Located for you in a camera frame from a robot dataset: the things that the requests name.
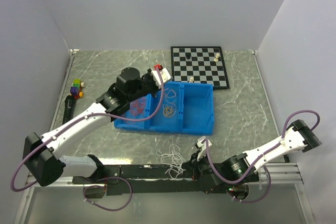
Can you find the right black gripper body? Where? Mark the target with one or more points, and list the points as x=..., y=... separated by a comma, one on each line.
x=200, y=167

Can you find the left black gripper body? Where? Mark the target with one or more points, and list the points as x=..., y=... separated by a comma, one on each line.
x=147, y=86

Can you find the blue three-compartment plastic bin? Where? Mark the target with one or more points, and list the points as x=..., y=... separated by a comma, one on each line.
x=187, y=108

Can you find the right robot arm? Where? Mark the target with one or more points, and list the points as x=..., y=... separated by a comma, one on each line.
x=243, y=168

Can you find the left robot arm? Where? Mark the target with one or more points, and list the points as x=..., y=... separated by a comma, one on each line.
x=44, y=155

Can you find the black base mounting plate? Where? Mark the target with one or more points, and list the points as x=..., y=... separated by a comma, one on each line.
x=155, y=179

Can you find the black chess pawn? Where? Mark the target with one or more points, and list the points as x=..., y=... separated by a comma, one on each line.
x=188, y=56

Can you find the black and white chessboard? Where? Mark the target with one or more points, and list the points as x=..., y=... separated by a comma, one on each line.
x=201, y=66

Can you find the white chess piece far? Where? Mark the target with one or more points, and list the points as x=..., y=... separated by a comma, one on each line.
x=217, y=57

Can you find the colourful toy block car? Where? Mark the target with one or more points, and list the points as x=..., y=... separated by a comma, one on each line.
x=76, y=89

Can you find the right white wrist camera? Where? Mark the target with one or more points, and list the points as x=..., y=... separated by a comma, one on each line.
x=202, y=143

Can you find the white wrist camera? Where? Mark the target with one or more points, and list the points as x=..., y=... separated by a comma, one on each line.
x=202, y=143
x=161, y=77

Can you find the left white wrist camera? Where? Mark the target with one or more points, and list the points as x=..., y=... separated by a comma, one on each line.
x=161, y=77

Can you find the aluminium rail frame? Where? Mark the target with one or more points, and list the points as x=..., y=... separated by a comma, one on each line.
x=280, y=173

